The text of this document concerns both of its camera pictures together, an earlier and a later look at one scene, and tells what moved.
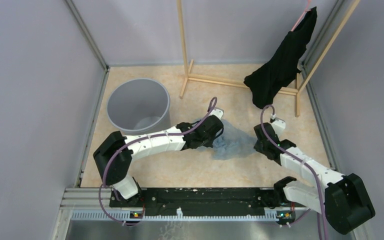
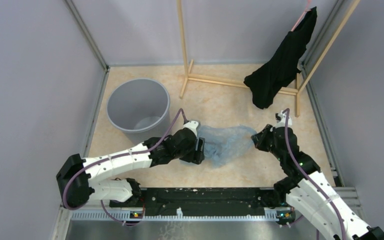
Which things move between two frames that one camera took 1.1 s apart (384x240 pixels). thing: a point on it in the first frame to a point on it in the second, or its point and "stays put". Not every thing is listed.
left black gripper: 209,143 to 196,156
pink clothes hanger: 307,9 stays put
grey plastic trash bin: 139,106 stays put
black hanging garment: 281,70 stays put
